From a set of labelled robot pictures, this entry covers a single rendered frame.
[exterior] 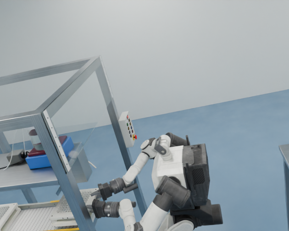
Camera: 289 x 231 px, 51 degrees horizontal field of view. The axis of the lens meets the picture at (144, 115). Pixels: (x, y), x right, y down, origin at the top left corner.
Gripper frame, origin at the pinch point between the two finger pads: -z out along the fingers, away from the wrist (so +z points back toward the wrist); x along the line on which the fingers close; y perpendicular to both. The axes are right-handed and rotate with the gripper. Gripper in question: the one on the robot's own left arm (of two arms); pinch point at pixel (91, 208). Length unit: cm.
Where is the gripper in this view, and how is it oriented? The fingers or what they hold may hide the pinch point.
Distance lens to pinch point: 189.0
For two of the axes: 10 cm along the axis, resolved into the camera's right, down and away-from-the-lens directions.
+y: 2.7, -4.5, 8.5
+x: 2.0, 8.9, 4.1
